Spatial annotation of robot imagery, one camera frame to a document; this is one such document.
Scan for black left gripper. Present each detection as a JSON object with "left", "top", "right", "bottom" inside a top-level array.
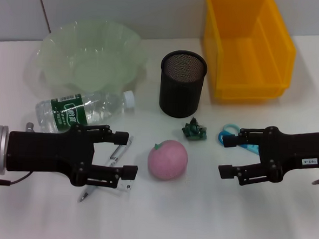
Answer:
[{"left": 5, "top": 118, "right": 142, "bottom": 191}]

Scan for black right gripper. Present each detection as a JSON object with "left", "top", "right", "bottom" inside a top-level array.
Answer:
[{"left": 217, "top": 119, "right": 319, "bottom": 191}]

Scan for clear green-label water bottle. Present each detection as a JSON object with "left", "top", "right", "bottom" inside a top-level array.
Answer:
[{"left": 34, "top": 84, "right": 137, "bottom": 139}]

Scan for pink toy peach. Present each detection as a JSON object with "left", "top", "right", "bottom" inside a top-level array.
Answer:
[{"left": 146, "top": 138, "right": 189, "bottom": 182}]

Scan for blue scissors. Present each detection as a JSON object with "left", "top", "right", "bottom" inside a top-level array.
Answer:
[{"left": 217, "top": 123, "right": 262, "bottom": 155}]

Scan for silver ballpoint pen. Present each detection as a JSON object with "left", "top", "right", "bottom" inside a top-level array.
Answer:
[{"left": 77, "top": 132, "right": 135, "bottom": 207}]

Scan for clear plastic ruler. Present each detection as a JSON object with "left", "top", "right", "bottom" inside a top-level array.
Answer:
[{"left": 100, "top": 175, "right": 135, "bottom": 196}]

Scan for black mesh pen holder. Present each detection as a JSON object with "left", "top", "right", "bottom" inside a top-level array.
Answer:
[{"left": 157, "top": 49, "right": 209, "bottom": 120}]

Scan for translucent green fruit plate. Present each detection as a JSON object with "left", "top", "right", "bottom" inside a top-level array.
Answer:
[{"left": 24, "top": 14, "right": 151, "bottom": 102}]

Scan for yellow plastic bin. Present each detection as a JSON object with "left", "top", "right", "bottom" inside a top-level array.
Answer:
[{"left": 198, "top": 0, "right": 300, "bottom": 104}]

